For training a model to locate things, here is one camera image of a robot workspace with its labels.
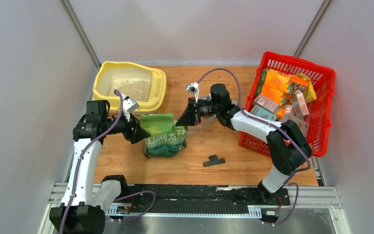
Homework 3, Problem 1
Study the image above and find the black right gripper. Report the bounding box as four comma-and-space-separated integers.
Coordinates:
176, 97, 220, 127

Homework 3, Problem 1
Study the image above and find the green cat litter bag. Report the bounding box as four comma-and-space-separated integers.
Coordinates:
140, 113, 188, 158

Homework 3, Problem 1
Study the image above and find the black bag clip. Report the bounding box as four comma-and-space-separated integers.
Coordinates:
203, 155, 225, 167

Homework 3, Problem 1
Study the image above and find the clear plastic scoop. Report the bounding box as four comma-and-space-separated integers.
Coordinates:
193, 115, 218, 132

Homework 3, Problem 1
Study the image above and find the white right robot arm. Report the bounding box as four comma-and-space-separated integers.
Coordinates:
176, 82, 313, 204

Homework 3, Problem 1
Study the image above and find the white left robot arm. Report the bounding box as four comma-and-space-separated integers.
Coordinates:
49, 97, 150, 234

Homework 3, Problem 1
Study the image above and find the yellow litter box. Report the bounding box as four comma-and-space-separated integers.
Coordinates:
92, 61, 167, 115

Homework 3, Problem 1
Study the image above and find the grey labelled box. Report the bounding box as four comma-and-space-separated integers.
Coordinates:
252, 94, 280, 114

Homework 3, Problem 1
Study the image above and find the orange green box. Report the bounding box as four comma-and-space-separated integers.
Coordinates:
254, 69, 308, 105

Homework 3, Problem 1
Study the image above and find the pink white box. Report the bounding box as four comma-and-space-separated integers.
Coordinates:
291, 90, 310, 118

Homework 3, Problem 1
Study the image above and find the teal packet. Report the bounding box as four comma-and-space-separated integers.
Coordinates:
250, 105, 277, 121

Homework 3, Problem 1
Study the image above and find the yellow snack bag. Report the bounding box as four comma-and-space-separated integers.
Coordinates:
296, 72, 317, 103

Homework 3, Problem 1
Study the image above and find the red plastic basket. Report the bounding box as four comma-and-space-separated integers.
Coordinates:
244, 51, 336, 157

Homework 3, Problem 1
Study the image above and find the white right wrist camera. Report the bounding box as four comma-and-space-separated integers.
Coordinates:
186, 82, 200, 103

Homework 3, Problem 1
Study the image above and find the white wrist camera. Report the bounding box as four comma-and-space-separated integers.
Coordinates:
186, 82, 200, 103
121, 96, 139, 122

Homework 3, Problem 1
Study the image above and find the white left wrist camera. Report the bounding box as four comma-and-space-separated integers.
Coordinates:
121, 96, 139, 122

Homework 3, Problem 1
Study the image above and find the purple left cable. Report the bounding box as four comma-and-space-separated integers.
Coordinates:
58, 90, 156, 234

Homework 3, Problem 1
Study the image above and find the purple cable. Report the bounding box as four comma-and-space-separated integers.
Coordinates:
196, 67, 312, 226
58, 90, 156, 234

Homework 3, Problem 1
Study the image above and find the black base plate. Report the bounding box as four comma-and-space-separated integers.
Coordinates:
97, 183, 291, 215

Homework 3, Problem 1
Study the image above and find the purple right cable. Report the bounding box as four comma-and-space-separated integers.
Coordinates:
196, 67, 312, 226

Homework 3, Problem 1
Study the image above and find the aluminium frame rail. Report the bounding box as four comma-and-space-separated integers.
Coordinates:
38, 182, 352, 234

